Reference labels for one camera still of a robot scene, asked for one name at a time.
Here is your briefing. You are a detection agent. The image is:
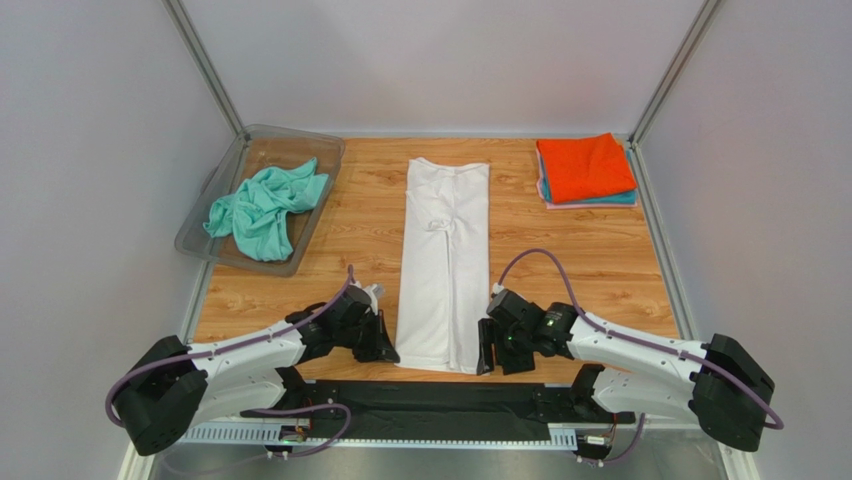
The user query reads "mint green t shirt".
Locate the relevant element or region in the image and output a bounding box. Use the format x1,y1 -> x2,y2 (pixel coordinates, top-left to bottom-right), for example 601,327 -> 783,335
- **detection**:
202,158 -> 329,262

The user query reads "right aluminium corner post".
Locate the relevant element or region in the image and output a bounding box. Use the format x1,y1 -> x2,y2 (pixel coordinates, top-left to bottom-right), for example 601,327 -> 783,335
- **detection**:
629,0 -> 725,148

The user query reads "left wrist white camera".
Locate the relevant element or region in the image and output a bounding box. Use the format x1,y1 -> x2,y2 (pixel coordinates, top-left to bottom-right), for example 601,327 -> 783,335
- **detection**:
363,283 -> 385,315

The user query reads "aluminium frame rail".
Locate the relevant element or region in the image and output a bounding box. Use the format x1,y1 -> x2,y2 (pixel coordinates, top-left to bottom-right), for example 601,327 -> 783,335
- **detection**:
119,410 -> 757,479

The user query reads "folded orange t shirt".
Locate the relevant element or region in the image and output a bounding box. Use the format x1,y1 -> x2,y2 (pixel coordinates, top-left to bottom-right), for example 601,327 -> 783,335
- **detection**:
536,133 -> 637,206

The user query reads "white t shirt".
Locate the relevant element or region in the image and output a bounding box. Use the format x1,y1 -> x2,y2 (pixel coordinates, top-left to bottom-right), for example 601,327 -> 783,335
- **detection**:
395,158 -> 491,375

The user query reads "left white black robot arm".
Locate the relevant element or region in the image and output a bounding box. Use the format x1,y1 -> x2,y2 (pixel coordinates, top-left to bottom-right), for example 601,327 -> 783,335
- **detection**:
105,282 -> 399,456

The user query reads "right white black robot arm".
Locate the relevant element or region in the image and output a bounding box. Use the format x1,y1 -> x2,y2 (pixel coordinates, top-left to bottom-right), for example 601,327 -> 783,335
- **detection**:
476,289 -> 781,452

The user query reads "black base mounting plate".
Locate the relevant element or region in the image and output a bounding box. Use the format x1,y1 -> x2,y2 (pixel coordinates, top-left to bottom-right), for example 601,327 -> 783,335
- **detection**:
239,375 -> 637,444

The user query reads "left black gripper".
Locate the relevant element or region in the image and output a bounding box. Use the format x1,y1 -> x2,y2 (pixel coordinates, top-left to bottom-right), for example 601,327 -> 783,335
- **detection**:
336,307 -> 400,361

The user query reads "clear plastic bin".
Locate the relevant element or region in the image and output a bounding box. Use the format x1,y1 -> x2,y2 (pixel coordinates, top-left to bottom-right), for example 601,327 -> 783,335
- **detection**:
174,125 -> 345,277

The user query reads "left aluminium corner post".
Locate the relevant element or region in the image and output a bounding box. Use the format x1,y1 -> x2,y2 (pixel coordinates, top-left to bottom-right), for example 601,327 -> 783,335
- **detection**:
163,0 -> 244,135

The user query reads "aluminium corner post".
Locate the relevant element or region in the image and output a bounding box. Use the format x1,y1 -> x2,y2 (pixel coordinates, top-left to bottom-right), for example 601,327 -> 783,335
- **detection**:
163,0 -> 244,135
629,0 -> 725,148

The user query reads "folded teal t shirt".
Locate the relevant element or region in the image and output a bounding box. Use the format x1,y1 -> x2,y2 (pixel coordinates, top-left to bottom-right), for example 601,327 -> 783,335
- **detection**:
539,147 -> 638,206

